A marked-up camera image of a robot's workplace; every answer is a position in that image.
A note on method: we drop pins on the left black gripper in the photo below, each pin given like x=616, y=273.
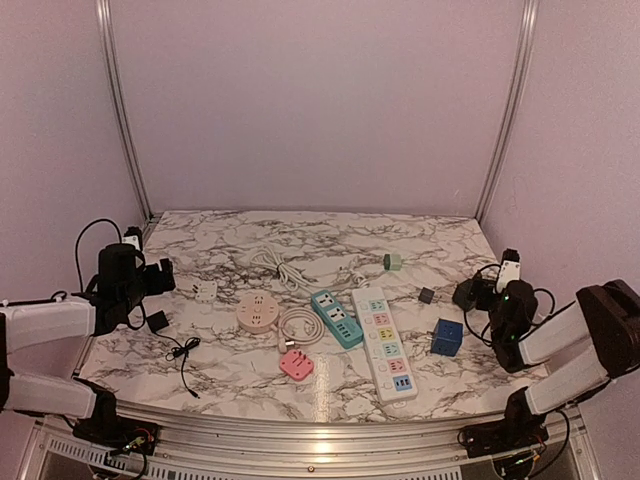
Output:
x=156, y=285

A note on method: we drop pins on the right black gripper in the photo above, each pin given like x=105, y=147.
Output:
x=482, y=285

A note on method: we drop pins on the black charger with thin cable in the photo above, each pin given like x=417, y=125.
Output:
x=157, y=322

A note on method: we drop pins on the small black plug adapter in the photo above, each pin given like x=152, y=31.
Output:
x=426, y=295

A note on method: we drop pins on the white small adapter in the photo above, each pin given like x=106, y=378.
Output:
x=205, y=291

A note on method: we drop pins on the blue cube socket adapter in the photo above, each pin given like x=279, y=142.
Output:
x=447, y=338

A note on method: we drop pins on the mint green usb charger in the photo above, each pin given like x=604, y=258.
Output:
x=392, y=262

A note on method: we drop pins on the round beige socket hub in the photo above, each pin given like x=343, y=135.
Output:
x=257, y=312

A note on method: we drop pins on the long white power strip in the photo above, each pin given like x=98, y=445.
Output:
x=389, y=364

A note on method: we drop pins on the teal power strip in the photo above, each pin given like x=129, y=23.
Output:
x=336, y=319

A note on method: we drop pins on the pink power strip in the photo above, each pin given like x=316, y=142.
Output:
x=297, y=365

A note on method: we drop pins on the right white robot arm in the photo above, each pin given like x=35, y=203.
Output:
x=588, y=343

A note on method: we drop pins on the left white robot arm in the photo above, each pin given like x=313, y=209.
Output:
x=30, y=327

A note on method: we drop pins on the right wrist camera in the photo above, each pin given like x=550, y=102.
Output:
x=509, y=270

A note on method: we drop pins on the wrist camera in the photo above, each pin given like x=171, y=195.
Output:
x=133, y=236
x=509, y=270

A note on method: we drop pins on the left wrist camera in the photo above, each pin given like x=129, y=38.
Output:
x=133, y=236

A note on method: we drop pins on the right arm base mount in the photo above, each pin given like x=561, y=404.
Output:
x=497, y=437

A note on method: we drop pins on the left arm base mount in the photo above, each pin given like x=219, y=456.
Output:
x=123, y=436

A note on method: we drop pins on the aluminium front frame rail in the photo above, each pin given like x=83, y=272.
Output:
x=196, y=446

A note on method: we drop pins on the left aluminium corner post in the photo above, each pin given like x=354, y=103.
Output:
x=107, y=34

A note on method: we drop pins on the aluminium corner post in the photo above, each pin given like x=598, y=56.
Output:
x=107, y=34
x=517, y=84

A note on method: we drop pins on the right aluminium corner post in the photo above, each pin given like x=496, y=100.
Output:
x=517, y=84

